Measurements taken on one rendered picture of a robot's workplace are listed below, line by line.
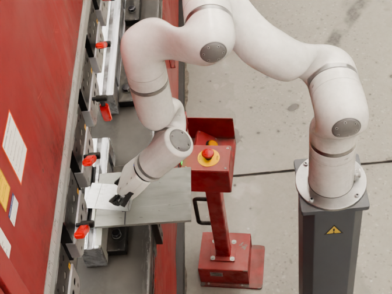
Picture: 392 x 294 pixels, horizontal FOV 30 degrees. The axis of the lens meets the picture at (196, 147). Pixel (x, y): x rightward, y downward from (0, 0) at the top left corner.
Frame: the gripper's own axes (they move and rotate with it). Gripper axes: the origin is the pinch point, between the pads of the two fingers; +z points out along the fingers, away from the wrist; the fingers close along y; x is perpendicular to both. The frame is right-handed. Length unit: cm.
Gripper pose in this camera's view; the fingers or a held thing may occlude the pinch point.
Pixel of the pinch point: (119, 191)
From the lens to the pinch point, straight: 202.0
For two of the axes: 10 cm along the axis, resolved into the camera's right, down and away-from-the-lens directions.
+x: 8.2, 4.5, 3.5
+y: -1.7, 7.8, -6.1
